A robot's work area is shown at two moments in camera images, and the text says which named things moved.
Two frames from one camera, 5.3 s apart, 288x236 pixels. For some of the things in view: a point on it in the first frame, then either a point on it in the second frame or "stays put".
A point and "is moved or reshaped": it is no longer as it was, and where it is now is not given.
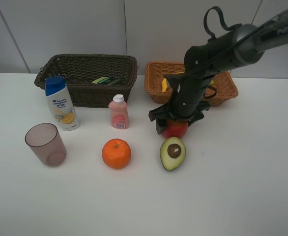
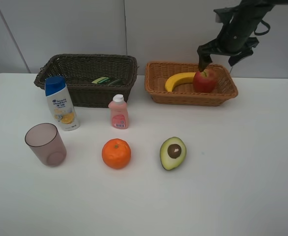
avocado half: x=172 y=153 stays put
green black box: x=104 y=80 stays put
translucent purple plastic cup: x=44 y=138 stays put
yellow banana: x=164 y=87 is moved or reshaped
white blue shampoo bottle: x=57 y=91 stays put
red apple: x=175 y=128 is moved or reshaped
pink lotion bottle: x=119 y=113 stays put
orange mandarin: x=116 y=153 stays put
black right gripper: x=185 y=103 → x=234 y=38
